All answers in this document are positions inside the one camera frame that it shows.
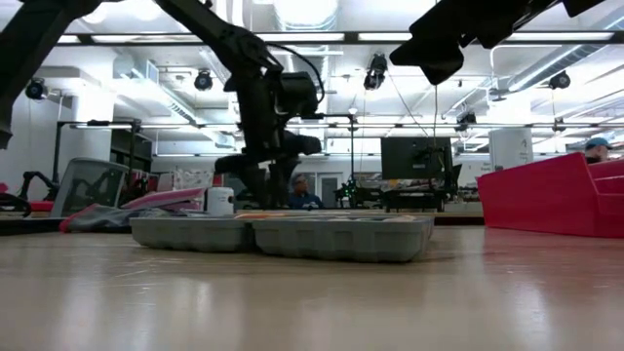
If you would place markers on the red plastic bin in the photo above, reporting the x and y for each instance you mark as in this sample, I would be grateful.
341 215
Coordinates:
546 195

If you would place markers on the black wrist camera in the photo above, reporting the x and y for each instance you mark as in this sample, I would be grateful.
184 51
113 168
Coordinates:
582 6
300 95

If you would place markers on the person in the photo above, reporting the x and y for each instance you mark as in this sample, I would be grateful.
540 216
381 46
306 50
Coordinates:
302 195
597 151

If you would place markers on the grey work glove black fingers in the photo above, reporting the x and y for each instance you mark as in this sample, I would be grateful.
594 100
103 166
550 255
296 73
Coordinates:
122 219

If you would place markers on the pink flat box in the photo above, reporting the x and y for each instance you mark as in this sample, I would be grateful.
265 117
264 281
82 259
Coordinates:
166 199

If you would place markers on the black metal stand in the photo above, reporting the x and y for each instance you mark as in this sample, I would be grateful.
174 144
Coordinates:
57 146

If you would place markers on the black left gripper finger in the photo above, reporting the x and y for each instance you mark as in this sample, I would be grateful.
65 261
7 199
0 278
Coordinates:
253 187
280 185

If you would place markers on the white column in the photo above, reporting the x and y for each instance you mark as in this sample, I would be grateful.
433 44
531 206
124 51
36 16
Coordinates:
509 148

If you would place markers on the grey plastic tool case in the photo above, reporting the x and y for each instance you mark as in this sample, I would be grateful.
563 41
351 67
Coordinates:
292 239

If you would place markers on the white cylindrical container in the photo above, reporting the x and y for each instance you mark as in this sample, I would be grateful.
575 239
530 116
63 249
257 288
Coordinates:
220 202

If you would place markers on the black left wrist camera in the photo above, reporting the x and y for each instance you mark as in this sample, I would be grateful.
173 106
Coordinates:
300 95

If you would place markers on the background robot station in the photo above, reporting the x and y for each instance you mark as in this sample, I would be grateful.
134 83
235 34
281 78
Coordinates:
414 197

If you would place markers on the black monitor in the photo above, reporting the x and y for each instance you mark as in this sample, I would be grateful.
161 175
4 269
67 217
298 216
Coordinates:
414 158

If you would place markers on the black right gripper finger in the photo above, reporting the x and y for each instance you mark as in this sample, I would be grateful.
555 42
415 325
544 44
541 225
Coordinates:
429 53

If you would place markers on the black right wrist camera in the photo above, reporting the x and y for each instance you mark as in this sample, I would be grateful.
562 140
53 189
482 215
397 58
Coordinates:
582 6

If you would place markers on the black pole stand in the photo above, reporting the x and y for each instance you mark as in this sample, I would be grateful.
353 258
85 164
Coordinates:
352 156

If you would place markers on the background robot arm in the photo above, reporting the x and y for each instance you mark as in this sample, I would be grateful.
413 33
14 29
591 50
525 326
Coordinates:
41 180

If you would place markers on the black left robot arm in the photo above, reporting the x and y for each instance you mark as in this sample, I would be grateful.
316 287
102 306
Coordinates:
29 58

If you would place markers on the black ceiling spot lamp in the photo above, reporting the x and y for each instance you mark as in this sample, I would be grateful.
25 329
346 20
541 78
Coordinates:
203 80
559 80
375 73
36 89
467 119

